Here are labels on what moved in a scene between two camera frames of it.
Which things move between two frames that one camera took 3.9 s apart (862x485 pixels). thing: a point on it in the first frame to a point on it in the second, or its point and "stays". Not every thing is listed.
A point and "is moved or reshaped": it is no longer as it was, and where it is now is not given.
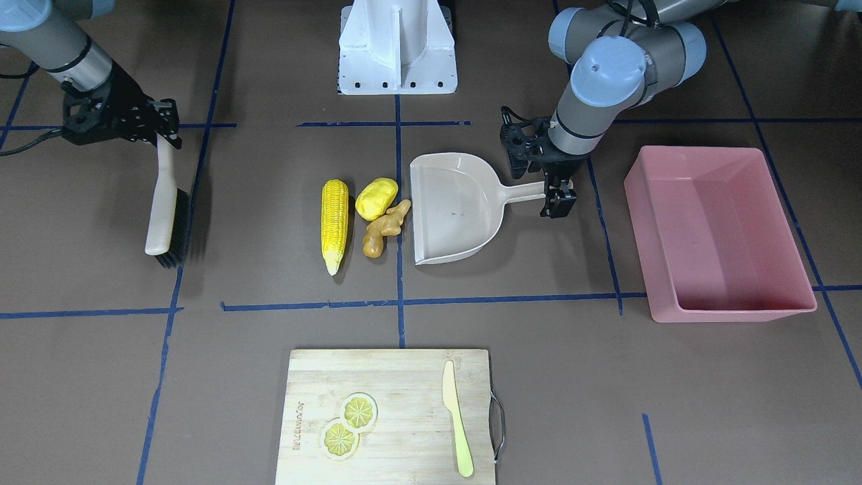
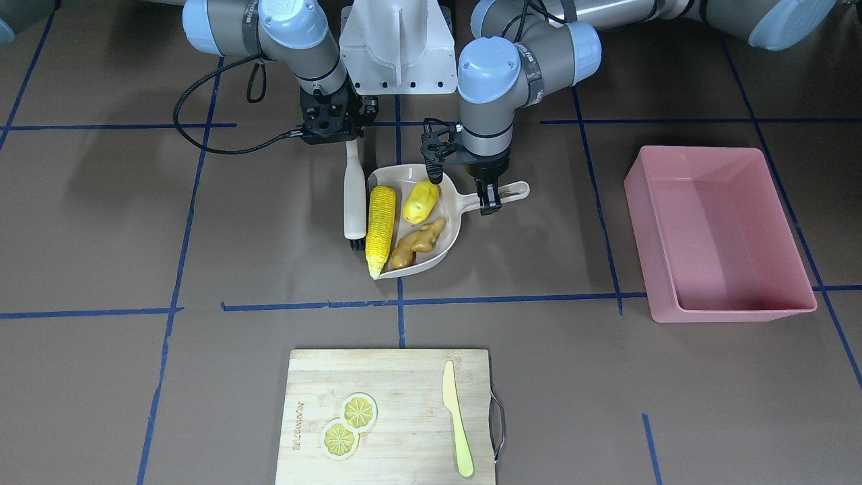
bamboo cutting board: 413,440 stays
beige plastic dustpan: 458,202 is moved or reshaped
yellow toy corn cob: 334,221 to 380,223
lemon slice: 359,411 stays
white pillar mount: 396,47 stays
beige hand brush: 168,230 to 354,196
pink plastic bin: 714,238 stays
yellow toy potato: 375,197 to 420,201
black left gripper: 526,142 to 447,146
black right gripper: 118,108 to 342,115
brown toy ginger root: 387,225 to 421,241
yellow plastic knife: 451,401 stays
